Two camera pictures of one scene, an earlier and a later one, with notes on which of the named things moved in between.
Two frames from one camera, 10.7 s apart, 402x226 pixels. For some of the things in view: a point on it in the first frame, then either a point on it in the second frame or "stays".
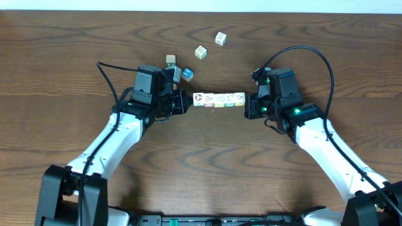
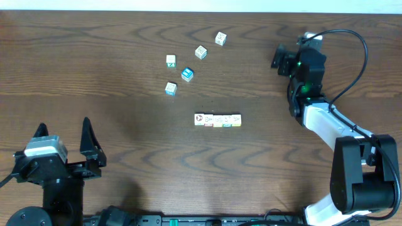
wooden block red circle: [198, 99] -> [199, 119]
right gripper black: [250, 103] -> [288, 58]
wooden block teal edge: [200, 52] stays
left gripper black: [183, 102] -> [74, 169]
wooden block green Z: [170, 60] stays
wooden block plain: [239, 98] -> [236, 120]
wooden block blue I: [187, 74] stays
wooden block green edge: [229, 100] -> [227, 121]
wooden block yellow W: [218, 100] -> [217, 121]
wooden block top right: [221, 38] stays
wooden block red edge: [209, 100] -> [208, 120]
